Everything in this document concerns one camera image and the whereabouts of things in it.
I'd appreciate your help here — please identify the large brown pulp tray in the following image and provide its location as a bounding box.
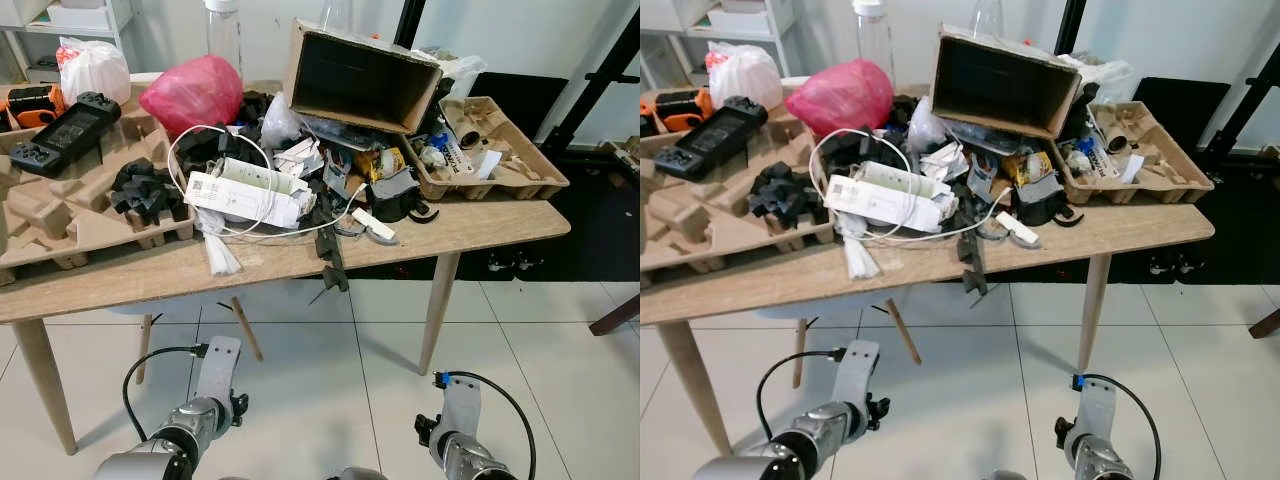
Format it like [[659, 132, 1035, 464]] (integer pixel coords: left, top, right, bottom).
[[0, 85, 197, 272], [640, 100, 837, 274]]

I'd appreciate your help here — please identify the black handheld controller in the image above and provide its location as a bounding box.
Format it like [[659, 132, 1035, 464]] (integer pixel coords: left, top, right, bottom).
[[8, 92, 123, 180], [655, 96, 770, 183]]

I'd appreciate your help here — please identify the orange and black tool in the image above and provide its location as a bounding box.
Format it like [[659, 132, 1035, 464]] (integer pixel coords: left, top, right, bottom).
[[640, 88, 714, 134], [0, 85, 67, 132]]

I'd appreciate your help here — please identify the small brown pulp tray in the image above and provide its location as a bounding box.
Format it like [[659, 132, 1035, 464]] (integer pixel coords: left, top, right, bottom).
[[404, 96, 571, 202], [1054, 100, 1215, 206]]

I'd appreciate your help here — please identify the black plastic insert piece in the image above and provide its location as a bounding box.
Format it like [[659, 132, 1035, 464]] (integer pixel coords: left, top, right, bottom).
[[748, 162, 827, 224], [108, 158, 187, 227]]

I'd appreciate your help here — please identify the black stand leg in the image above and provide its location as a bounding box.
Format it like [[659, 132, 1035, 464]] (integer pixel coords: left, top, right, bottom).
[[540, 8, 641, 153], [1204, 18, 1280, 155]]

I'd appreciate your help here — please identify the light wooden table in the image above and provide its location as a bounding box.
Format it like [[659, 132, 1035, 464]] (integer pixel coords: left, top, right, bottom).
[[640, 195, 1217, 457], [0, 190, 572, 457]]

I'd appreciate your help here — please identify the white plastic bag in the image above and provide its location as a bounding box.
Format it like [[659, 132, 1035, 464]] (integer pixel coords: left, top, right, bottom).
[[56, 37, 133, 107], [705, 42, 784, 110]]

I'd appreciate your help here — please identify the white crumpled wrapper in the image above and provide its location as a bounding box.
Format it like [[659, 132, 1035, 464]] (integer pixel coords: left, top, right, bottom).
[[199, 231, 245, 279], [842, 234, 884, 282]]

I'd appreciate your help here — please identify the white shelf unit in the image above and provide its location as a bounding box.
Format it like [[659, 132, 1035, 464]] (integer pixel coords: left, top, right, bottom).
[[640, 0, 801, 91], [0, 0, 137, 87]]

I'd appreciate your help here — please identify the crumpled clear plastic bag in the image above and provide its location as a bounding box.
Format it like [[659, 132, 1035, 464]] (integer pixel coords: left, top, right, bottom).
[[1060, 51, 1137, 107], [438, 54, 489, 102]]

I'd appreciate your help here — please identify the pink plastic bag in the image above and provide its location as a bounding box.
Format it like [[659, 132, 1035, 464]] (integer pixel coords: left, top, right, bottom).
[[785, 58, 895, 139], [138, 55, 245, 139]]

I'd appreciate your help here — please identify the black pouch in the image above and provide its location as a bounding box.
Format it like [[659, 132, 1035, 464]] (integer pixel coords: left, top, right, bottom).
[[1014, 171, 1068, 228], [374, 167, 428, 224]]

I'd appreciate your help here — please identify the white power strip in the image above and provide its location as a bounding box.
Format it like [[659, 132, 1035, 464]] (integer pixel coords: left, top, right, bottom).
[[185, 160, 317, 232], [825, 162, 960, 234]]

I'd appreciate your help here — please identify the yellow packet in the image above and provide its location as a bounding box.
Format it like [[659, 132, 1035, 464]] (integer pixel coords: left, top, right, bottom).
[[367, 147, 407, 182], [1009, 151, 1052, 187]]

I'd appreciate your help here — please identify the white chair with wooden legs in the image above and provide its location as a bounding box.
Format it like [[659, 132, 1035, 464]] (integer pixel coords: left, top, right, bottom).
[[750, 283, 991, 391], [104, 278, 353, 387]]

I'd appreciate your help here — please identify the small clear plastic bag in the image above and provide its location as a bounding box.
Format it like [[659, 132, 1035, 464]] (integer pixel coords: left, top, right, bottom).
[[907, 96, 952, 154], [257, 92, 307, 152]]

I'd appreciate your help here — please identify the clear bottle with white cap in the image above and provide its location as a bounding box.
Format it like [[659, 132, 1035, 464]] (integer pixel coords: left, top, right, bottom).
[[852, 0, 895, 79], [205, 0, 245, 77]]

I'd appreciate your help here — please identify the black vertical pole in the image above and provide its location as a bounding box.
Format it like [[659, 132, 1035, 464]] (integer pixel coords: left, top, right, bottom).
[[1054, 0, 1089, 57], [394, 0, 429, 50]]

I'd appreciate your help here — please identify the open brown cardboard box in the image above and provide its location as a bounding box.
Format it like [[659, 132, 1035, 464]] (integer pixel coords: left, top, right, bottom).
[[281, 17, 444, 137], [929, 24, 1087, 142]]

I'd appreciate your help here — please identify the white cable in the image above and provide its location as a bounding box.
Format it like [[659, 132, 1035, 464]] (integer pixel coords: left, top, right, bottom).
[[808, 128, 1013, 244], [166, 125, 373, 242]]

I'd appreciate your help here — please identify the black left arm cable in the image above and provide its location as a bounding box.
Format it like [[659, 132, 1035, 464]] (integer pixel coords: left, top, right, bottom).
[[121, 343, 210, 444], [756, 348, 847, 442]]

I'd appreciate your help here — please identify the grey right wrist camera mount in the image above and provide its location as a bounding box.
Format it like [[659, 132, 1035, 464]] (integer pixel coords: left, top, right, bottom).
[[439, 374, 482, 438], [1074, 377, 1117, 442]]

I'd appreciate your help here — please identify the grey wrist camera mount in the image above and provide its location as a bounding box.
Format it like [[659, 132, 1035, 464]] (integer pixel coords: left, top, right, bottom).
[[834, 339, 882, 412], [439, 374, 482, 438], [1074, 377, 1117, 442], [194, 335, 244, 407]]

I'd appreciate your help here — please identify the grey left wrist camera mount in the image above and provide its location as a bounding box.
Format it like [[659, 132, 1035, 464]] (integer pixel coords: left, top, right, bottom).
[[834, 339, 882, 412], [194, 335, 244, 407]]

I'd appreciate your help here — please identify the black plastic bracket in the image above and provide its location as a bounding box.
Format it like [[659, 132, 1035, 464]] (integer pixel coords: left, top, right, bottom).
[[956, 229, 992, 297], [312, 224, 352, 294]]

